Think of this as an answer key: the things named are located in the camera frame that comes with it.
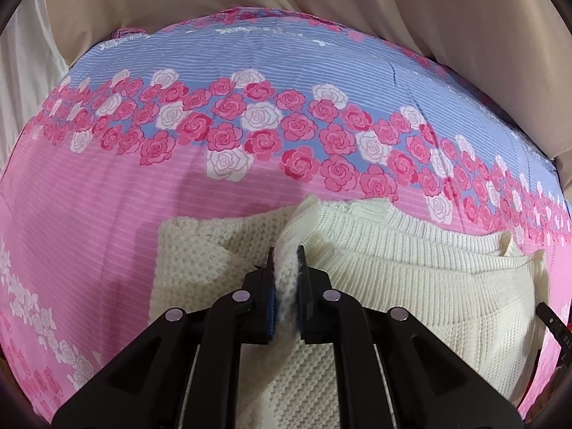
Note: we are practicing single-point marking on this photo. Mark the cream knitted sweater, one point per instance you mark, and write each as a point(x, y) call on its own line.
point(402, 277)

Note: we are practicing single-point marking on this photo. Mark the pink blue rose bedsheet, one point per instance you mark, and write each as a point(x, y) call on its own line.
point(178, 196)

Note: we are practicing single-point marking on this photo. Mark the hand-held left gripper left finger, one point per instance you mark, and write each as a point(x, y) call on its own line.
point(268, 312)

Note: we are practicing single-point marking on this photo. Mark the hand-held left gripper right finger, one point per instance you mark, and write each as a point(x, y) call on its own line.
point(303, 308)

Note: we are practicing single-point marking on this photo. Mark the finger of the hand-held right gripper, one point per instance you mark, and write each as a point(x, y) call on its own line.
point(550, 321)

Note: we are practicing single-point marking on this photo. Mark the beige curtain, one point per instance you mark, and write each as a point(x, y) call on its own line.
point(402, 4)

